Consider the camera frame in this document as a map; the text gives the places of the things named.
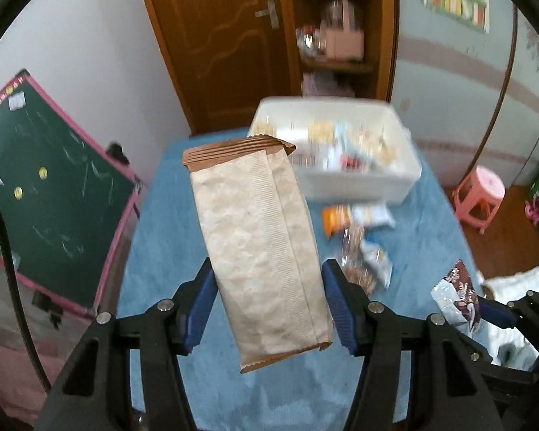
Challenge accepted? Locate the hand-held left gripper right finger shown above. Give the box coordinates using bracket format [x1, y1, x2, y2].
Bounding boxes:
[321, 258, 506, 431]

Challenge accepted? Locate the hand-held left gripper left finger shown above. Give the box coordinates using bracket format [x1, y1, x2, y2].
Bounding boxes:
[36, 256, 218, 431]

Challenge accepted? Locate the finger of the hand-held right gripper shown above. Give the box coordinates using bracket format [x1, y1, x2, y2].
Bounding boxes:
[476, 289, 539, 346]
[467, 346, 539, 384]

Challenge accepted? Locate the dark brown and white packet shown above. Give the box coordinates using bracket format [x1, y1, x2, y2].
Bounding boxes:
[431, 260, 483, 333]

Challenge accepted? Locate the clear packet of mixed nuts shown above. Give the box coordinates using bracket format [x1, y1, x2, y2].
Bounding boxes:
[339, 227, 378, 292]

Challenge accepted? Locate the teal foil snack packet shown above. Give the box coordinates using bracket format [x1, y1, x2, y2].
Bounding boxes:
[359, 238, 393, 289]

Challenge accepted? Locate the brown paper snack packet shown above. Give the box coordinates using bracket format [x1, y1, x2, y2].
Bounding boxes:
[182, 135, 334, 374]

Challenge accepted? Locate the orange and white snack packet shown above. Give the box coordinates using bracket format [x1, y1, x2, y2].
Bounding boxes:
[321, 204, 396, 236]

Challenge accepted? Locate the white plastic storage bin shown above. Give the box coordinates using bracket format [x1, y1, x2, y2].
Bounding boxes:
[247, 96, 423, 203]

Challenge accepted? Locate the blue fuzzy table cloth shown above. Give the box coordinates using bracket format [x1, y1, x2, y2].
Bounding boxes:
[117, 130, 486, 431]

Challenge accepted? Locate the pink plastic stool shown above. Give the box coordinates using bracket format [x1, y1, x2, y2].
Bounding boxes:
[451, 165, 506, 234]

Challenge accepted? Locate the pink framed green chalkboard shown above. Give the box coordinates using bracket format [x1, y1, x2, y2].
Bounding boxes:
[0, 69, 142, 319]

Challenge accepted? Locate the floral sliding wardrobe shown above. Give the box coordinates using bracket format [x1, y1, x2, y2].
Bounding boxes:
[388, 0, 539, 189]

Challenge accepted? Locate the pile of folded pink cloths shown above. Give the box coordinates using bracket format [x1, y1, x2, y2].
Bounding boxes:
[302, 72, 355, 97]

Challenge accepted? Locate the pink basket with clear dome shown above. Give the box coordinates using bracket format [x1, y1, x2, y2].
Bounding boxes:
[323, 0, 365, 61]

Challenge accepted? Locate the heap of small shiny wrappers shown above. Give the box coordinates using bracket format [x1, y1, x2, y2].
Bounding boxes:
[296, 27, 326, 59]

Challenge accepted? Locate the brown wooden door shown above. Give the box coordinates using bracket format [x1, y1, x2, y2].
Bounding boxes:
[135, 0, 304, 135]

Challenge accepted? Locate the wooden corner shelf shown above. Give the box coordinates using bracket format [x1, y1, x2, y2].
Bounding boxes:
[281, 0, 398, 102]

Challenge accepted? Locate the black cable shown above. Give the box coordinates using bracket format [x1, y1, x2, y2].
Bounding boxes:
[0, 186, 52, 393]

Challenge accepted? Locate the silver door handle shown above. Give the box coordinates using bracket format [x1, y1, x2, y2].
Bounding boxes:
[256, 0, 280, 28]

